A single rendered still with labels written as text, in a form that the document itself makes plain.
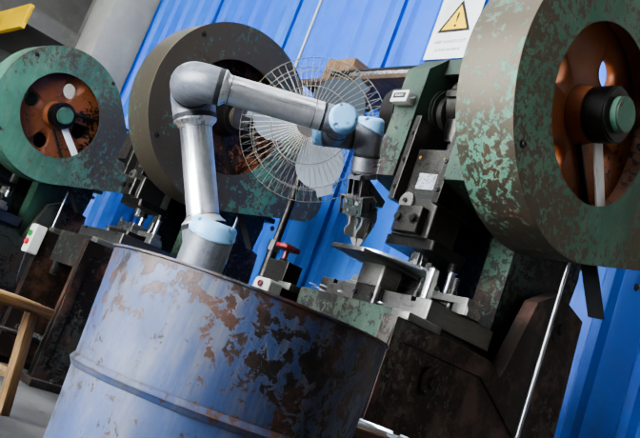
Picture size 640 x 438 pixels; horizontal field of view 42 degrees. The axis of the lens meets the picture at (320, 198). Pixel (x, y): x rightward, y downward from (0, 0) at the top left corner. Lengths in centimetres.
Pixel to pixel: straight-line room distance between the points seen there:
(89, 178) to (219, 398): 430
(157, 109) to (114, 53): 402
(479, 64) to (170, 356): 134
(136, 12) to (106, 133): 247
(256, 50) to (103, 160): 185
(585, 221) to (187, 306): 150
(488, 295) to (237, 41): 170
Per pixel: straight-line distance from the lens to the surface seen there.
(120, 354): 106
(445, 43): 461
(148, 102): 344
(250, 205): 370
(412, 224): 244
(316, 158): 315
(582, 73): 243
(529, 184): 211
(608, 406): 336
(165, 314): 103
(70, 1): 916
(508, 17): 217
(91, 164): 526
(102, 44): 741
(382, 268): 236
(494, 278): 256
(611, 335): 343
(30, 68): 508
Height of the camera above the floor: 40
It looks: 12 degrees up
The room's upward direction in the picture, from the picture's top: 20 degrees clockwise
